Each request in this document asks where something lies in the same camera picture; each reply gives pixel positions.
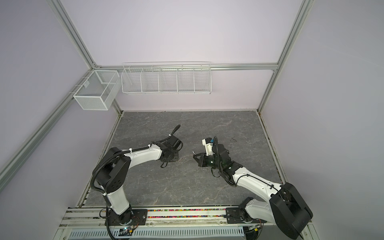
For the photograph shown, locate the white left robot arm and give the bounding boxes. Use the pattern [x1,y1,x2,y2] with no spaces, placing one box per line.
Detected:
[90,136,184,226]

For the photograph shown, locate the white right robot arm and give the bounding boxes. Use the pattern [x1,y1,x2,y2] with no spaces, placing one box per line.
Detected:
[193,138,313,240]

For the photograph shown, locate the white mesh box basket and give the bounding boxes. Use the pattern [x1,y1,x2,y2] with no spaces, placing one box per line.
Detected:
[74,70,122,111]

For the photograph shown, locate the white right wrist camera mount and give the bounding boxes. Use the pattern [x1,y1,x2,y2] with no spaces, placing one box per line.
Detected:
[202,138,214,156]

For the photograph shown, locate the black corrugated right cable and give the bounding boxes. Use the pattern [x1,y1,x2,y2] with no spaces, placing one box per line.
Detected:
[209,136,305,240]

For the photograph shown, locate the black corrugated cable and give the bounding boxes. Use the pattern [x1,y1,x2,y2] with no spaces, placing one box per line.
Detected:
[89,124,182,240]
[209,136,305,240]

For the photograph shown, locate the black corrugated left cable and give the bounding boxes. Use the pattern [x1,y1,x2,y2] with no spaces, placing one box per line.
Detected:
[89,124,182,240]

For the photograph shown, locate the white wire shelf basket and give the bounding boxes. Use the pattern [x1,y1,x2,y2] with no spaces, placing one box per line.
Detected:
[121,62,212,95]

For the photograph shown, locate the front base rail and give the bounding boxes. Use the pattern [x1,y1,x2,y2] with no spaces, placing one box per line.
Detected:
[52,204,320,240]

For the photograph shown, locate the aluminium frame rails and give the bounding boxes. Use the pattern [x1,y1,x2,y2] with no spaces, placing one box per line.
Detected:
[1,1,314,190]

